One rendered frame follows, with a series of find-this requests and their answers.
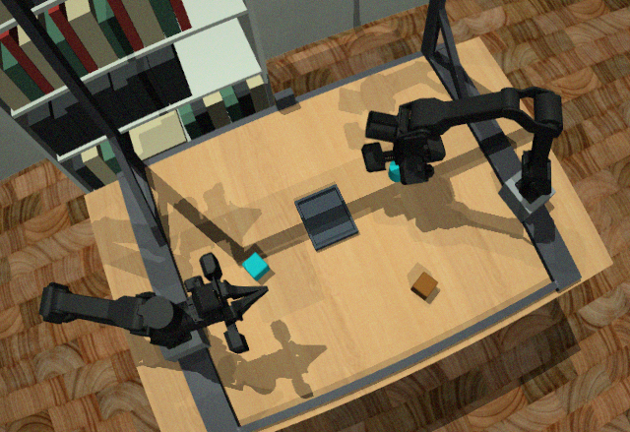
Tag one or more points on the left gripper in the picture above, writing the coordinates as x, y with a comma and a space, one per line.
375, 160

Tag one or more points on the teal cube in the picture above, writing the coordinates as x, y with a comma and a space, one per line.
256, 266

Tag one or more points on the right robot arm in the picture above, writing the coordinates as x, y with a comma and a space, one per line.
125, 312

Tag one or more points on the brown cube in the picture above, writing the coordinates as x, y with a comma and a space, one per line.
424, 285

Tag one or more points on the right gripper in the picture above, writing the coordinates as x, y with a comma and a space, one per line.
230, 314

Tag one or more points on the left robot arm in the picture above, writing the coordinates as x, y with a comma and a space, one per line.
432, 117

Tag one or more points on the cyan cylinder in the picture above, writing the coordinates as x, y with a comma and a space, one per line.
394, 172

